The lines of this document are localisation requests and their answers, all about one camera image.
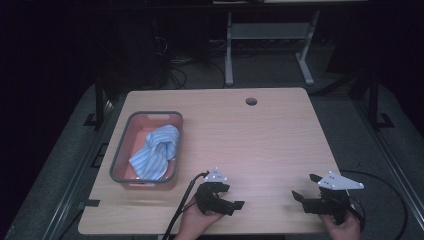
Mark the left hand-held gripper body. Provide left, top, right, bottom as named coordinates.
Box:
left=194, top=167, right=236, bottom=216

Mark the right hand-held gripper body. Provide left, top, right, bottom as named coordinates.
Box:
left=301, top=170, right=365, bottom=225

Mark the blue striped cloth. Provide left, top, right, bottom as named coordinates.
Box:
left=128, top=124, right=181, bottom=181

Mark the pink basket with grey rim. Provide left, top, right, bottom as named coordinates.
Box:
left=109, top=110, right=184, bottom=191

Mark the person's left hand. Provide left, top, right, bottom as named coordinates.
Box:
left=174, top=196, right=224, bottom=240

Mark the person's right hand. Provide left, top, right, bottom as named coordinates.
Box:
left=318, top=209, right=363, bottom=240

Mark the grey metal stand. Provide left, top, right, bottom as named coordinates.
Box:
left=224, top=9, right=321, bottom=87

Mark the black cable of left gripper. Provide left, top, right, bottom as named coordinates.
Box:
left=162, top=170, right=211, bottom=240

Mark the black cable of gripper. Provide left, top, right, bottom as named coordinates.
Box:
left=339, top=169, right=409, bottom=240
left=162, top=170, right=211, bottom=240

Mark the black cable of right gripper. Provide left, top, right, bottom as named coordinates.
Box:
left=339, top=169, right=409, bottom=240

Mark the metal frame rail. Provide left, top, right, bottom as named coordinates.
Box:
left=352, top=98, right=424, bottom=232
left=41, top=98, right=129, bottom=240

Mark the black upright post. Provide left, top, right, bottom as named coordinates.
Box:
left=366, top=68, right=396, bottom=130
left=83, top=75, right=106, bottom=128

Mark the tangle of black floor cables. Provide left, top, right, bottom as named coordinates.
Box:
left=151, top=34, right=228, bottom=91

